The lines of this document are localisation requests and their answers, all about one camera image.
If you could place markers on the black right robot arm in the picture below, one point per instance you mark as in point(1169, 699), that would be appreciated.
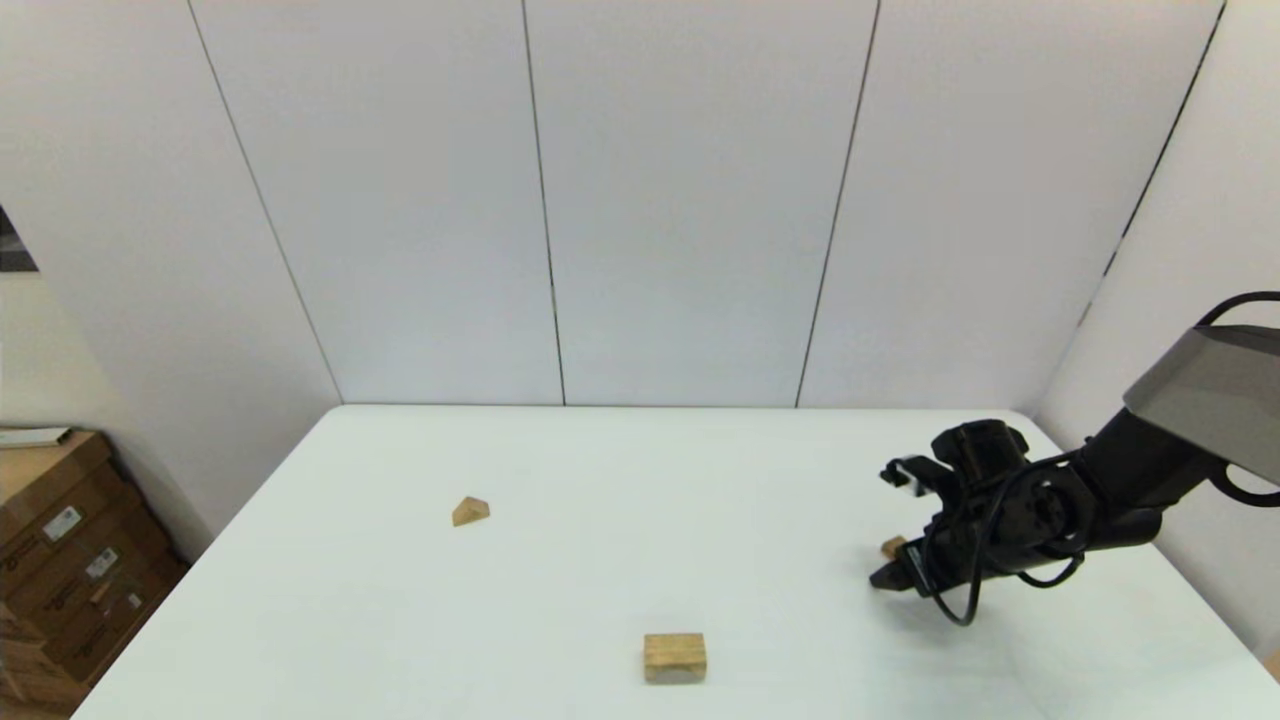
point(1190, 400)

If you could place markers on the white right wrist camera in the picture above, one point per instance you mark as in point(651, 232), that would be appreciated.
point(908, 478)

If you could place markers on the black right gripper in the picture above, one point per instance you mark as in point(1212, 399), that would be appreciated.
point(1000, 510)

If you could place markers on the triangular wooden building block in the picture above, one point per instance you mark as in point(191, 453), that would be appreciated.
point(470, 511)

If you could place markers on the tall labelled cardboard box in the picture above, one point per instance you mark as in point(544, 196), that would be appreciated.
point(80, 540)

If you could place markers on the rectangular wooden building block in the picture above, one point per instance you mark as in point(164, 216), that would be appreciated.
point(893, 547)

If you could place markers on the arched wooden building block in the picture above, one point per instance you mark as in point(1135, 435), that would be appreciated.
point(675, 658)

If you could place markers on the low brown cardboard box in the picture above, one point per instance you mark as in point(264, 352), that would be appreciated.
point(25, 665)

